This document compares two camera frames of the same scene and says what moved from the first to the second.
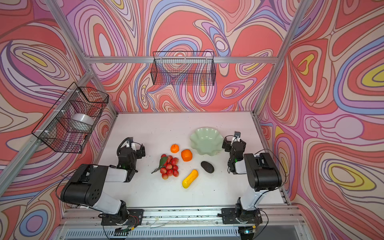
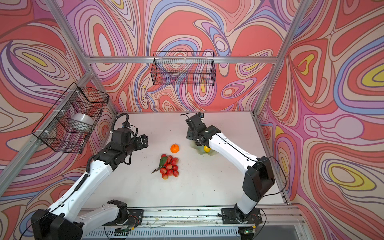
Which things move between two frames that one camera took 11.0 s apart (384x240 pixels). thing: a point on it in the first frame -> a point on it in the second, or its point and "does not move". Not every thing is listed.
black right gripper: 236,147 -> 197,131
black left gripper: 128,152 -> 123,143
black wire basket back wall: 186,68 does not move
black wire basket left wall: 66,127 does not move
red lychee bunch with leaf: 168,166 does not move
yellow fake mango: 190,179 -> 206,149
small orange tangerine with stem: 174,148 does not move
